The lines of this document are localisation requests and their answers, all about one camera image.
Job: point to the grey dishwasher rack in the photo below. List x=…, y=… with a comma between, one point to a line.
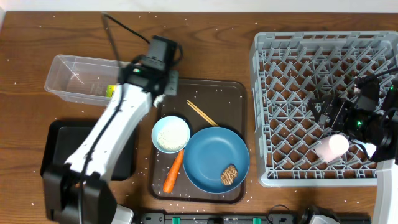
x=290, y=68

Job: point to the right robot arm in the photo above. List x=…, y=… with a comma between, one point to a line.
x=359, y=121

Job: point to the green snack wrapper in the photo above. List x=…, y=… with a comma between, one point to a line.
x=110, y=89

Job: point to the large blue plate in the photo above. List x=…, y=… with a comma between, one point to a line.
x=209, y=153

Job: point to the clear plastic bin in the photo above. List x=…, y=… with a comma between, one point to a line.
x=81, y=79

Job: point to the light blue rice bowl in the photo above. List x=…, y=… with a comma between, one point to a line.
x=170, y=134

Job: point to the black waste tray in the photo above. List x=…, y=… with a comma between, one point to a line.
x=65, y=136

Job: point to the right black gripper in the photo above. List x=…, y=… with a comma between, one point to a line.
x=344, y=107

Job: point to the orange carrot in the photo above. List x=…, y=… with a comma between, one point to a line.
x=173, y=173

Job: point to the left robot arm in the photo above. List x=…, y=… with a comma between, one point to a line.
x=78, y=191

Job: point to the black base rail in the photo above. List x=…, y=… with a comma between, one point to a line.
x=278, y=214

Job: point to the brown serving tray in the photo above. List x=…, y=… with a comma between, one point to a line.
x=225, y=103

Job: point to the brown mushroom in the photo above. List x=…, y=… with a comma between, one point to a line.
x=229, y=174

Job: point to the white napkin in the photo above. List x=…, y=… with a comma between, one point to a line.
x=158, y=100

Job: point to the pink cup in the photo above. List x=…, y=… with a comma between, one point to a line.
x=332, y=147

